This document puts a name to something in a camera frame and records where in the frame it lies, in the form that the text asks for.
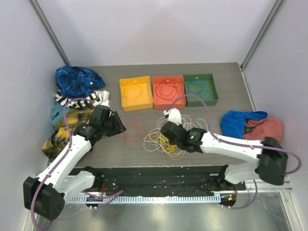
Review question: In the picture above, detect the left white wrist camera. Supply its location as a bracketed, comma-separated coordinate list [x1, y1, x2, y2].
[100, 100, 111, 108]

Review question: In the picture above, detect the aluminium frame post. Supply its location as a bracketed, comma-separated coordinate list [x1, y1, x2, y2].
[29, 0, 71, 66]
[240, 0, 285, 71]

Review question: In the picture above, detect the dark red cable in bin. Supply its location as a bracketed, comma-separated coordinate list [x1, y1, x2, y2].
[155, 79, 179, 101]

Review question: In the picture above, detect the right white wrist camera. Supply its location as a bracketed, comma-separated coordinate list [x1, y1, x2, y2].
[163, 108, 182, 125]

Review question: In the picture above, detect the white slotted cable duct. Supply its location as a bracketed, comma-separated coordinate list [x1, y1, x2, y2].
[67, 194, 221, 204]

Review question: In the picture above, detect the left aluminium frame post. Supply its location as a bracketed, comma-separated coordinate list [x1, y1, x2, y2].
[29, 0, 71, 66]

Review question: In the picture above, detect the salmon pink cloth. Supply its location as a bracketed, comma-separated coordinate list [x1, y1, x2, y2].
[244, 118, 283, 142]

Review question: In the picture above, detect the blue plaid shirt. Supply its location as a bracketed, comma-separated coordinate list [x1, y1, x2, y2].
[55, 66, 105, 98]

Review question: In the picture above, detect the orange thin cable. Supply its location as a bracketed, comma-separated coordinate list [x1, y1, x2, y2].
[122, 116, 148, 148]

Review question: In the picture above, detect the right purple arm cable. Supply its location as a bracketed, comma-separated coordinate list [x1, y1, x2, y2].
[166, 94, 302, 175]

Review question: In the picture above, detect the yellow cable in bin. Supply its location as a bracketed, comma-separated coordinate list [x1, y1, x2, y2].
[121, 81, 144, 100]

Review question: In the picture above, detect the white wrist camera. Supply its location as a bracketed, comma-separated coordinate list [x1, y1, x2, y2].
[163, 108, 182, 125]
[100, 100, 111, 108]

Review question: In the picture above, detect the white thin cable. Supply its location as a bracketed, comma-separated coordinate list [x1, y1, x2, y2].
[181, 115, 209, 132]

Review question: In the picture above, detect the black white striped cloth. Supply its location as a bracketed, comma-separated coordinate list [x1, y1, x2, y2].
[55, 90, 110, 109]

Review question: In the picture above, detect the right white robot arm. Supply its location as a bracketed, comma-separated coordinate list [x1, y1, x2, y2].
[161, 122, 288, 190]

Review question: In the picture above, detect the blue thin cable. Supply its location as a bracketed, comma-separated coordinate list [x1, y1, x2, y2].
[197, 80, 215, 102]
[186, 80, 207, 96]

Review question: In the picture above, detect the blue cloth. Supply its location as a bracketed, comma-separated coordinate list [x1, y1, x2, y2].
[220, 111, 268, 139]

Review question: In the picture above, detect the red plastic bin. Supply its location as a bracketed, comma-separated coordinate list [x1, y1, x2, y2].
[153, 76, 185, 110]

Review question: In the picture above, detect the green plastic bin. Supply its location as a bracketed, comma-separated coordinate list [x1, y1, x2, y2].
[183, 73, 219, 106]

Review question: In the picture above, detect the yellow plastic bin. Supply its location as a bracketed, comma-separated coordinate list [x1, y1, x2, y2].
[119, 76, 154, 112]

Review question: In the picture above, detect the teal cloth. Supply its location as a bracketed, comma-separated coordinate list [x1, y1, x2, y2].
[50, 103, 64, 133]

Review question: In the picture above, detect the yellow plaid shirt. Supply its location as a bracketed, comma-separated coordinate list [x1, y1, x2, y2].
[42, 107, 93, 162]

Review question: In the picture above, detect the right aluminium frame post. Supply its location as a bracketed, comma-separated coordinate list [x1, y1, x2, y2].
[240, 0, 285, 71]

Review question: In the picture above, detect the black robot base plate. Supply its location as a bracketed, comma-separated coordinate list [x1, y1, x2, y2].
[83, 166, 246, 197]

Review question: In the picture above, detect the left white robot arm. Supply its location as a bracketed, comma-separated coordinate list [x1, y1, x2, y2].
[23, 105, 126, 221]

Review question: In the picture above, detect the yellow thin cable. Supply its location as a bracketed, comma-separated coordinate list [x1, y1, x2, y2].
[148, 132, 186, 161]

